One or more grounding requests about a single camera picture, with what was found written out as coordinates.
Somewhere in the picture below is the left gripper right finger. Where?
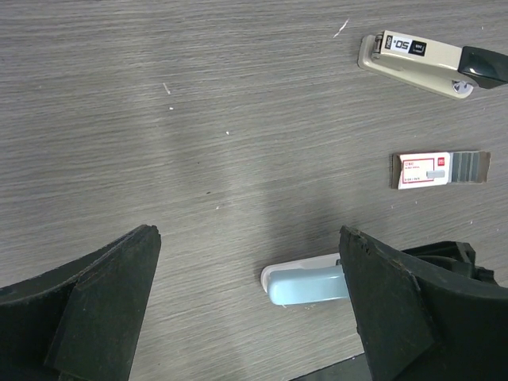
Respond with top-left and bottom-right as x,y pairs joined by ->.
339,226 -> 507,380

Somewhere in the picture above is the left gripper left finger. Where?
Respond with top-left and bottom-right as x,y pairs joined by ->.
1,225 -> 161,380

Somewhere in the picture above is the red white staple box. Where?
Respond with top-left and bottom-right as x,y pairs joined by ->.
391,151 -> 491,191

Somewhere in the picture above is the light blue stapler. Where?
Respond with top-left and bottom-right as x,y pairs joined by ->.
260,253 -> 349,306

